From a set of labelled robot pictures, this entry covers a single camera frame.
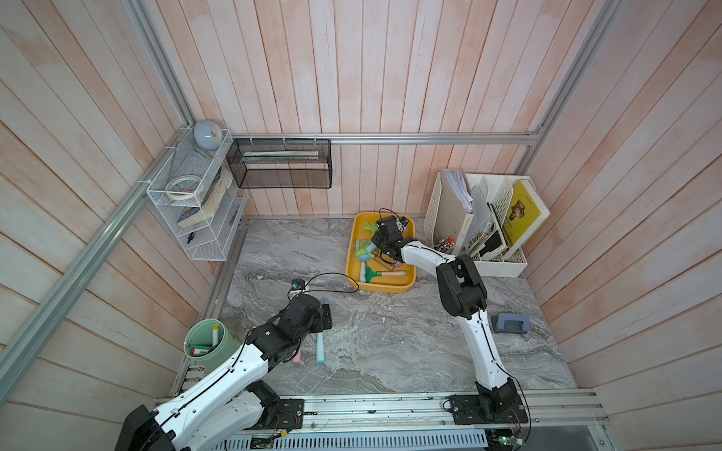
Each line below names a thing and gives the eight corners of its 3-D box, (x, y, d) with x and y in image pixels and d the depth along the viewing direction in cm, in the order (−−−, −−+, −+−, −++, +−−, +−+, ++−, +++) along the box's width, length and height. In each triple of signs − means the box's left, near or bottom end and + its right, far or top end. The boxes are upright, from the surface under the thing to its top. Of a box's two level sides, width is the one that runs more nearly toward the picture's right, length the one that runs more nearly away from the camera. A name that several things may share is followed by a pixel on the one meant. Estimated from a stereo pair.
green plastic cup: (204, 375, 83) (176, 358, 70) (215, 339, 90) (192, 318, 77) (234, 375, 83) (211, 358, 70) (243, 339, 90) (224, 318, 77)
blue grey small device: (493, 333, 90) (498, 328, 87) (488, 319, 93) (493, 314, 90) (528, 333, 90) (534, 328, 87) (523, 319, 93) (528, 314, 90)
